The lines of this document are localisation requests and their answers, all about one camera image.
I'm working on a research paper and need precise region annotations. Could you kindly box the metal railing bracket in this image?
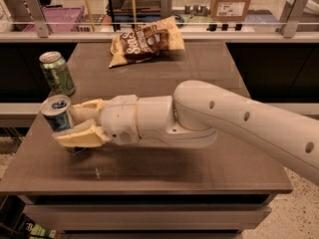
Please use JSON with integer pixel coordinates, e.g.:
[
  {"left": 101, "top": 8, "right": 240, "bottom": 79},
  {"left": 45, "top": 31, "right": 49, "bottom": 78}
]
[
  {"left": 279, "top": 0, "right": 319, "bottom": 38},
  {"left": 25, "top": 0, "right": 51, "bottom": 38},
  {"left": 160, "top": 0, "right": 172, "bottom": 19}
]

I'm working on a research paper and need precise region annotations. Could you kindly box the purple plastic crate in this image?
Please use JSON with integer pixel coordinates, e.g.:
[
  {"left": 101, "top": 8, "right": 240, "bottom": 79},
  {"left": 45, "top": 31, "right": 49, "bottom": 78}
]
[{"left": 22, "top": 5, "right": 86, "bottom": 33}]

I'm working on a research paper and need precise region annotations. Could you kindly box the grey table drawer front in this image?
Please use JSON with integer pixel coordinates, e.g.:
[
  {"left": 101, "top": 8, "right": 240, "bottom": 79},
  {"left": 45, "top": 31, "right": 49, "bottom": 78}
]
[{"left": 24, "top": 205, "right": 271, "bottom": 231}]

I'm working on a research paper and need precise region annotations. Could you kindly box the left metal railing bracket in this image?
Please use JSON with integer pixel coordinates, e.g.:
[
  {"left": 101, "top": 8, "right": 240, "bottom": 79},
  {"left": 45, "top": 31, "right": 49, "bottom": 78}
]
[{"left": 25, "top": 0, "right": 51, "bottom": 38}]

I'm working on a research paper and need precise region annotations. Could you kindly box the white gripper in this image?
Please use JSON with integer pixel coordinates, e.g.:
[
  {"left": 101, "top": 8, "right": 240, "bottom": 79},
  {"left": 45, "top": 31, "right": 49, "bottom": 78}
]
[{"left": 53, "top": 95, "right": 140, "bottom": 147}]

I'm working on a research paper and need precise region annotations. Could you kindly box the yellow pole left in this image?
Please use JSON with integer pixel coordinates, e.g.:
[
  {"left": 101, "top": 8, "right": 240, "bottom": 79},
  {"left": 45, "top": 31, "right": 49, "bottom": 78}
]
[{"left": 84, "top": 0, "right": 95, "bottom": 32}]

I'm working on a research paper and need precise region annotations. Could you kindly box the right metal railing bracket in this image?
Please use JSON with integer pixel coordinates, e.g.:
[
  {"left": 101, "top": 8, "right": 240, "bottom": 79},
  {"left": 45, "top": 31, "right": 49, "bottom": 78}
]
[{"left": 279, "top": 0, "right": 319, "bottom": 38}]

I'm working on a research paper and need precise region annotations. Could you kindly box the green soda can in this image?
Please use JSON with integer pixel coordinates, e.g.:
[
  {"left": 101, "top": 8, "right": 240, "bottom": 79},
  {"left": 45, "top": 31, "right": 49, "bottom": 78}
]
[{"left": 39, "top": 51, "right": 75, "bottom": 96}]

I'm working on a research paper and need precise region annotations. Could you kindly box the brown chip bag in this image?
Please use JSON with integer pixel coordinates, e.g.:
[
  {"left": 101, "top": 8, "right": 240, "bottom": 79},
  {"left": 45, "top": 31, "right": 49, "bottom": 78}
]
[{"left": 109, "top": 17, "right": 184, "bottom": 68}]

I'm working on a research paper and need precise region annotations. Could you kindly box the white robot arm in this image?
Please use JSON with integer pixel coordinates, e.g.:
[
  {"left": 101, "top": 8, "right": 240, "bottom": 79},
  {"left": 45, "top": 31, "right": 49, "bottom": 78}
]
[{"left": 53, "top": 81, "right": 319, "bottom": 185}]

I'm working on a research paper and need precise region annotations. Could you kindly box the yellow pole right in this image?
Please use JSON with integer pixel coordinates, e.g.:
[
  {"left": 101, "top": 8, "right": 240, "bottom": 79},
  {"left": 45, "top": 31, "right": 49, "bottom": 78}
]
[{"left": 132, "top": 0, "right": 138, "bottom": 29}]

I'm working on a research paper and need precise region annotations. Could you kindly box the yellow pole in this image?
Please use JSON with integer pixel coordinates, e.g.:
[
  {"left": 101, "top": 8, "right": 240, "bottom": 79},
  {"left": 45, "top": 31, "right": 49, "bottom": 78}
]
[
  {"left": 84, "top": 0, "right": 95, "bottom": 32},
  {"left": 132, "top": 0, "right": 138, "bottom": 29}
]

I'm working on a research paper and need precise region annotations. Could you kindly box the green packet under table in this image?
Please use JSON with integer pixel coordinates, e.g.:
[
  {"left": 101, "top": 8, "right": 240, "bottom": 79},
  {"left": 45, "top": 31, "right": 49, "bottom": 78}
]
[{"left": 18, "top": 214, "right": 60, "bottom": 239}]

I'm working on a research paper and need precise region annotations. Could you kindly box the middle metal railing bracket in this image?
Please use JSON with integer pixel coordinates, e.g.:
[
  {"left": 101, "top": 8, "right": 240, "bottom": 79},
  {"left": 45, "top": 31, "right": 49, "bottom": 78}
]
[{"left": 160, "top": 0, "right": 172, "bottom": 19}]

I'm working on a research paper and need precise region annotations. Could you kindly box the cardboard box with label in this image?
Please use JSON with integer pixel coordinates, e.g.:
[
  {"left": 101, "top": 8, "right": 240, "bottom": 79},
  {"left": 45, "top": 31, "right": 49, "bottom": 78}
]
[{"left": 210, "top": 0, "right": 251, "bottom": 21}]

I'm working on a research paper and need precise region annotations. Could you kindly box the blue silver redbull can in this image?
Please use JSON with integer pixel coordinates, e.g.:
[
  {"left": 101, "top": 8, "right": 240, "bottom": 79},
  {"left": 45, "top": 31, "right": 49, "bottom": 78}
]
[{"left": 40, "top": 95, "right": 73, "bottom": 132}]

